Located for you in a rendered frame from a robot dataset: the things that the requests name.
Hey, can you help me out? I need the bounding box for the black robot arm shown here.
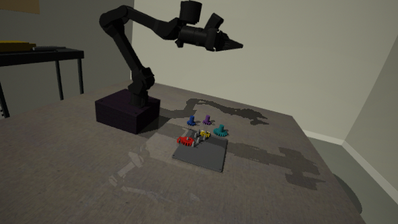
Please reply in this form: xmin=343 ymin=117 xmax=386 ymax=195
xmin=99 ymin=0 xmax=224 ymax=108

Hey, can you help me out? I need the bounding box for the yellow gear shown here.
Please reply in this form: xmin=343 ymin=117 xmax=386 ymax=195
xmin=200 ymin=131 xmax=210 ymax=138

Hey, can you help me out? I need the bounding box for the teal gear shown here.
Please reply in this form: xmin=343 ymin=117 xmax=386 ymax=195
xmin=213 ymin=125 xmax=227 ymax=137

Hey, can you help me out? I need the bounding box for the blue gear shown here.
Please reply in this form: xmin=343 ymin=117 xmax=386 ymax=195
xmin=187 ymin=115 xmax=196 ymax=125

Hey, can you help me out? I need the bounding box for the purple gear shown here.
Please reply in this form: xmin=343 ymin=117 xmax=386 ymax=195
xmin=203 ymin=115 xmax=211 ymax=125

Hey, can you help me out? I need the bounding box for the red gear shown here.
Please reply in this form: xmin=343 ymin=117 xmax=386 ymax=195
xmin=180 ymin=137 xmax=194 ymax=146

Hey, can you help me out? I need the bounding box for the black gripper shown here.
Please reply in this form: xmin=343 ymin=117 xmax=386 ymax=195
xmin=193 ymin=28 xmax=243 ymax=52

